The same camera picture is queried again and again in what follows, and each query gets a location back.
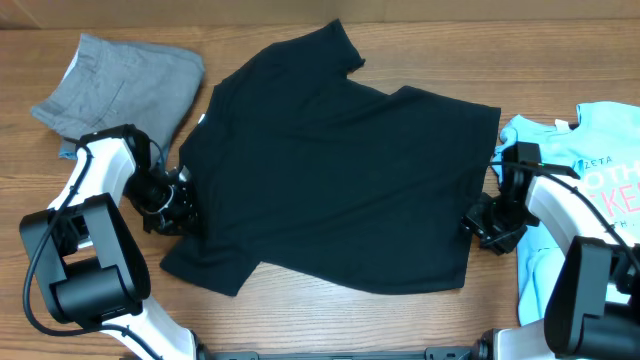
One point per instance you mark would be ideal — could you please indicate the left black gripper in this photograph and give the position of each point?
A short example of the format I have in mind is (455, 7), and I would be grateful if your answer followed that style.
(187, 213)

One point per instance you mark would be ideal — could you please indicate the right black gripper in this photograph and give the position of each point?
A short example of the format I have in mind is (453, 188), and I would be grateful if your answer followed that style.
(499, 244)

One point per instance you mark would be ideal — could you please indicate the black t-shirt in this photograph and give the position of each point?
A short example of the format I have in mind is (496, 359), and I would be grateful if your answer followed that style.
(295, 164)

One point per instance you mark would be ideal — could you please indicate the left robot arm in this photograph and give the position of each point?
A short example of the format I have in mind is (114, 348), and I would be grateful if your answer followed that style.
(86, 272)

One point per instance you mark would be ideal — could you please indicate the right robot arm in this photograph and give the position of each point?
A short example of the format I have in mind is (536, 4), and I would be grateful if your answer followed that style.
(593, 311)

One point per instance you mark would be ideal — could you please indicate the light blue printed t-shirt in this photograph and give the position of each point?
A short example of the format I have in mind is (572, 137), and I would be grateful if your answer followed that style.
(603, 148)

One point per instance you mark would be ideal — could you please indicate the folded grey shorts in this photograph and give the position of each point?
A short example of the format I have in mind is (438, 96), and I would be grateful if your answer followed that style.
(110, 83)

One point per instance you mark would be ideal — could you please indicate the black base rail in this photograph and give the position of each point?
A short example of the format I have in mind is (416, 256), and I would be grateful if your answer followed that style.
(430, 353)

